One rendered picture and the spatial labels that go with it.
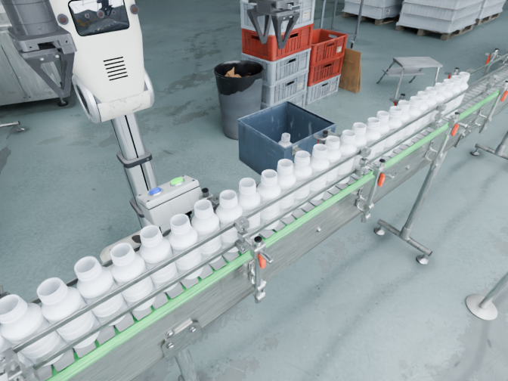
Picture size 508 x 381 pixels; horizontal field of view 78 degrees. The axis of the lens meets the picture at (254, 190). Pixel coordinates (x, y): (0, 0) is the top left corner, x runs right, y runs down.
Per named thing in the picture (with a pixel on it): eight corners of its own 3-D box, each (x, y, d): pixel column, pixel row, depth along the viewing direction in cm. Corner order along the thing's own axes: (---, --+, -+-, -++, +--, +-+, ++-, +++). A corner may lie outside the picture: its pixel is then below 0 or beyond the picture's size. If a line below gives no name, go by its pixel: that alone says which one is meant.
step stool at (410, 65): (410, 82, 417) (421, 49, 391) (432, 101, 371) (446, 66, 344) (376, 82, 416) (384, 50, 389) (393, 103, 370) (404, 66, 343)
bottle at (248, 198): (264, 233, 81) (265, 184, 70) (246, 244, 78) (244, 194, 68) (250, 220, 85) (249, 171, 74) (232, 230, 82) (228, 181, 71)
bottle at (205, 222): (224, 245, 78) (218, 196, 67) (221, 265, 74) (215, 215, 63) (199, 245, 78) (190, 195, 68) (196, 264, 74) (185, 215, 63)
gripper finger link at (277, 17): (277, 41, 76) (279, -3, 70) (298, 48, 72) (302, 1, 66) (256, 47, 73) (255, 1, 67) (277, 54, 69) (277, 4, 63)
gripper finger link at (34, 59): (46, 107, 48) (16, 42, 42) (36, 93, 53) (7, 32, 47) (91, 96, 52) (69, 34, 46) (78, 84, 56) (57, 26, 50)
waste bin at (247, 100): (236, 148, 295) (233, 82, 254) (210, 130, 322) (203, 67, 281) (272, 133, 317) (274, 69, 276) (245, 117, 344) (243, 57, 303)
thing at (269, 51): (272, 62, 282) (273, 35, 268) (240, 52, 304) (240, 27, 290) (312, 47, 315) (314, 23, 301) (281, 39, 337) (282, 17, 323)
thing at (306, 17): (273, 35, 267) (274, 6, 253) (239, 27, 289) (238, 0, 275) (314, 23, 301) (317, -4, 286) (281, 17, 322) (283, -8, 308)
